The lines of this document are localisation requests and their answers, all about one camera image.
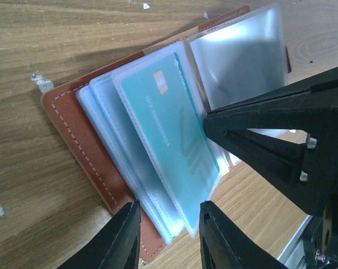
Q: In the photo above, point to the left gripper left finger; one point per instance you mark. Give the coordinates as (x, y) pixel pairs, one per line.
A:
(116, 245)

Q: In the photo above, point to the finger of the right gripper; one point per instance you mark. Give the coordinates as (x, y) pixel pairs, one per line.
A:
(289, 136)

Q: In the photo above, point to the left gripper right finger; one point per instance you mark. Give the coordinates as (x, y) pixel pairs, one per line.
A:
(224, 245)

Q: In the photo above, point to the brown leather card holder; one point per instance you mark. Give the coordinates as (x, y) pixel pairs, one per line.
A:
(231, 58)

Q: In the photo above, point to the teal credit card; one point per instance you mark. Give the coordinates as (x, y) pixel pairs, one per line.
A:
(157, 97)

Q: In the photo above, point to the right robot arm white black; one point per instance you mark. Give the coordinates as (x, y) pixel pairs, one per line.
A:
(325, 241)

